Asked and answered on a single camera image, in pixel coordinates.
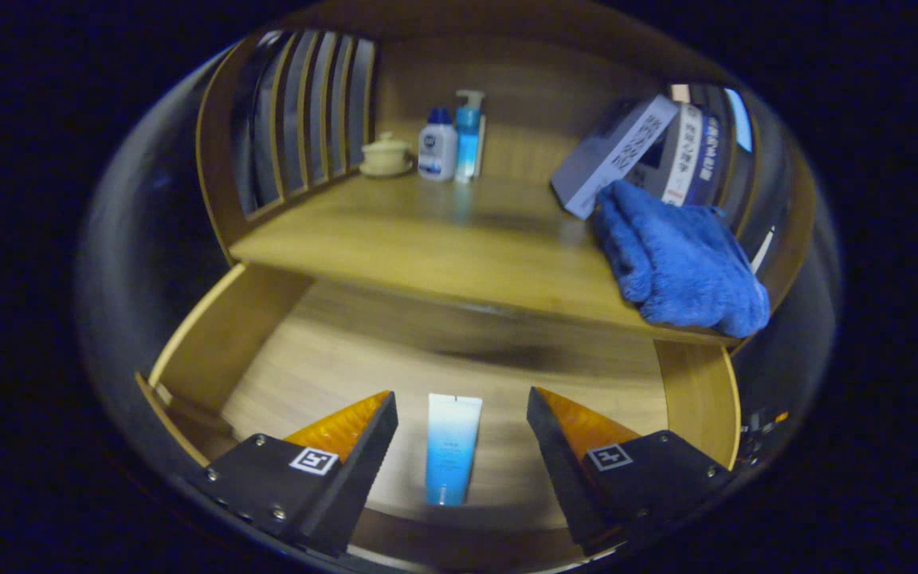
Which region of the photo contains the cream lidded ceramic cup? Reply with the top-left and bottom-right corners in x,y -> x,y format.
359,132 -> 414,178

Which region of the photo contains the wooden countertop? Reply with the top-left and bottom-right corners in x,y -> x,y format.
229,171 -> 739,348

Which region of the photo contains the black backdrop cloth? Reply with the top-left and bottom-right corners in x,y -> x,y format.
76,30 -> 842,495

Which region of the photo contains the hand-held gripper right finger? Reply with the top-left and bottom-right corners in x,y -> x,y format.
526,387 -> 735,557

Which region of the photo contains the blue folded towel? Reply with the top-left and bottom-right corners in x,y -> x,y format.
591,179 -> 771,339

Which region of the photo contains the white spine book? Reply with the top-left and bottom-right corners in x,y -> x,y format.
650,102 -> 705,208

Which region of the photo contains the white bottle with blue cap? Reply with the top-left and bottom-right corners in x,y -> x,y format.
418,107 -> 458,183

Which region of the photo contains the blue and white tube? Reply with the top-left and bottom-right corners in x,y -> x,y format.
425,393 -> 484,507

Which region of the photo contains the wooden drawer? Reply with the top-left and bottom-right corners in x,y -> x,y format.
136,263 -> 743,571

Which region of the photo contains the blue pump bottle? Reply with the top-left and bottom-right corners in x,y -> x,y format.
454,89 -> 487,184

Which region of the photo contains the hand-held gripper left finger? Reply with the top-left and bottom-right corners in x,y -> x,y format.
188,390 -> 400,557

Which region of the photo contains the dark blue book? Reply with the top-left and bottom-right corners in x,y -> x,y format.
686,112 -> 727,210

